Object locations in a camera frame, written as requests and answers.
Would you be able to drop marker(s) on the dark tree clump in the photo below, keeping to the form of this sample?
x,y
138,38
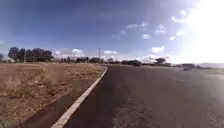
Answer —
x,y
31,54

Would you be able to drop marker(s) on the distant row of trees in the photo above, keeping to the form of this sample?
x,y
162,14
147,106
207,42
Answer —
x,y
126,61

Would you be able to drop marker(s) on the dark vehicle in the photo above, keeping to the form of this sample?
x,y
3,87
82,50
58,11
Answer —
x,y
188,66

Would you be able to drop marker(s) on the thin pole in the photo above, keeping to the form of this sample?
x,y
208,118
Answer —
x,y
99,55

